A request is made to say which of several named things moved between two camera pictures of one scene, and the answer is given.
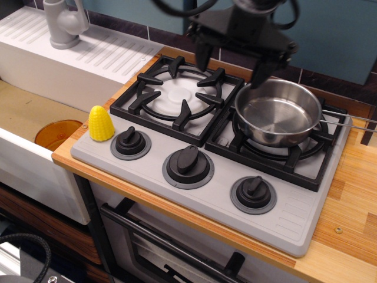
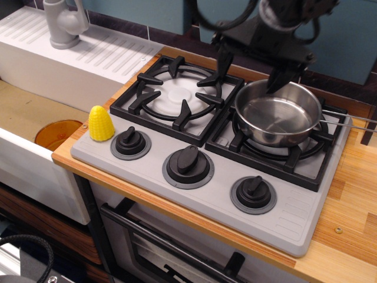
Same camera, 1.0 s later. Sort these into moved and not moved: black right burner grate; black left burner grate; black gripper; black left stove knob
Moved: black gripper
Not moved: black left burner grate; black left stove knob; black right burner grate
